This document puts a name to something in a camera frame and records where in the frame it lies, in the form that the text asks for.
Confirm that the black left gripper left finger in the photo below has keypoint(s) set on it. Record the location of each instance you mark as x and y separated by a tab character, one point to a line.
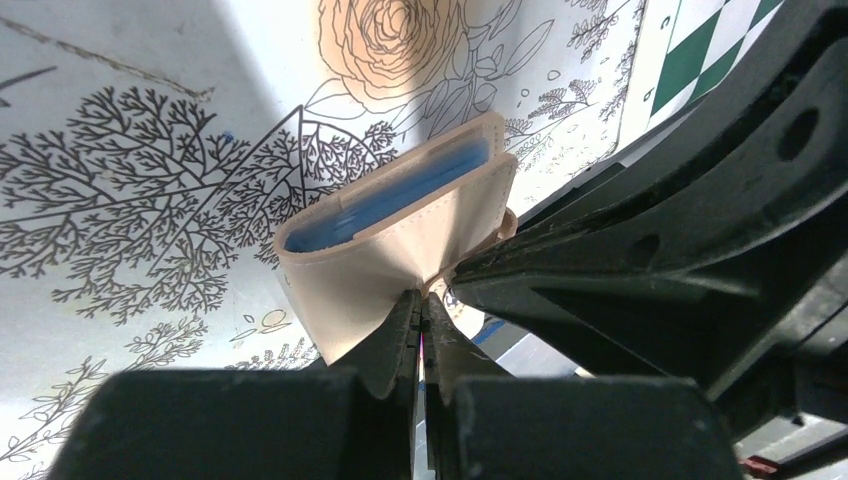
380	431

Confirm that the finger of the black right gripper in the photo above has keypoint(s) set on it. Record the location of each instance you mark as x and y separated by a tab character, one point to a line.
720	255

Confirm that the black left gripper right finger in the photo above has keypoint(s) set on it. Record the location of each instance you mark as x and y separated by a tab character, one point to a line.
449	357

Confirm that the blue credit card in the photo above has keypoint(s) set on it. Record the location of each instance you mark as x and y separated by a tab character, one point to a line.
435	173

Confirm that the green white chessboard mat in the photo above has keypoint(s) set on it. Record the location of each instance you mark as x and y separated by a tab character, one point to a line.
684	50

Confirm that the floral table mat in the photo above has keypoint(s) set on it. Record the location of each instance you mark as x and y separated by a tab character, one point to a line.
149	150

